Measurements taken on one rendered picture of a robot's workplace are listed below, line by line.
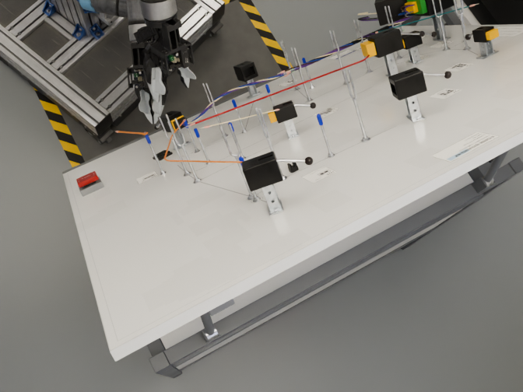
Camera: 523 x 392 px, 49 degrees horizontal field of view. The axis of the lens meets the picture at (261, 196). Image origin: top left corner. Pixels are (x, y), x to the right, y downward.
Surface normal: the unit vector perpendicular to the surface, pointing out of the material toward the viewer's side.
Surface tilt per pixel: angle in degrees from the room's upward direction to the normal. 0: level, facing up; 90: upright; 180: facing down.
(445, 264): 0
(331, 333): 0
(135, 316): 53
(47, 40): 0
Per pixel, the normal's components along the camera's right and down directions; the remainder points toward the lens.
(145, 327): -0.33, -0.87
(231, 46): 0.10, -0.32
